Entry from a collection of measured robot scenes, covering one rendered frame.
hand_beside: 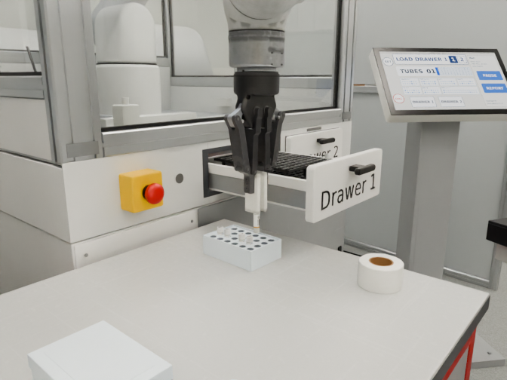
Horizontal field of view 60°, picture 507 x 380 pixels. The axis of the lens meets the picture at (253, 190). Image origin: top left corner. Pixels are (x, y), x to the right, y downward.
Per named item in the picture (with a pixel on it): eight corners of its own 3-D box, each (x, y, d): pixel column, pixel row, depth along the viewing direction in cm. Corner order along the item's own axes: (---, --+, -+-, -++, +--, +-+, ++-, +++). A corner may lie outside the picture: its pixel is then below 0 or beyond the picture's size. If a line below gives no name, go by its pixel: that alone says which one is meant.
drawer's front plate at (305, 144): (341, 161, 145) (342, 128, 143) (290, 176, 124) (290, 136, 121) (336, 160, 146) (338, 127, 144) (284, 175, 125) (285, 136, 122)
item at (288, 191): (369, 188, 104) (371, 163, 103) (309, 212, 85) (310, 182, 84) (243, 167, 129) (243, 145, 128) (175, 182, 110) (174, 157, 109)
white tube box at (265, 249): (281, 257, 82) (281, 238, 81) (250, 271, 76) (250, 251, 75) (234, 241, 90) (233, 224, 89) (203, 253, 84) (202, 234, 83)
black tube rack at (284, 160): (331, 185, 106) (332, 158, 104) (288, 200, 93) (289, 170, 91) (260, 172, 120) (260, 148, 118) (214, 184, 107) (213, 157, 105)
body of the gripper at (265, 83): (256, 69, 66) (256, 131, 68) (290, 70, 72) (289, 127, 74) (221, 69, 70) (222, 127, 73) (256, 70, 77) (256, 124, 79)
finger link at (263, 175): (251, 170, 77) (254, 170, 77) (251, 208, 78) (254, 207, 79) (264, 173, 75) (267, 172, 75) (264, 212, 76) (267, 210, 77)
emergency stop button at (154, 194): (167, 202, 84) (165, 182, 83) (149, 206, 81) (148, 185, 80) (157, 200, 86) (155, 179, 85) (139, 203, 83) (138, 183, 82)
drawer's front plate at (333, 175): (379, 194, 104) (382, 148, 102) (312, 224, 83) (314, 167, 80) (372, 193, 106) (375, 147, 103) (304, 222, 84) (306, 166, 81)
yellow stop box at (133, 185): (166, 206, 87) (164, 170, 85) (135, 215, 82) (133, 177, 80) (150, 201, 90) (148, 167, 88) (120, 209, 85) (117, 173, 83)
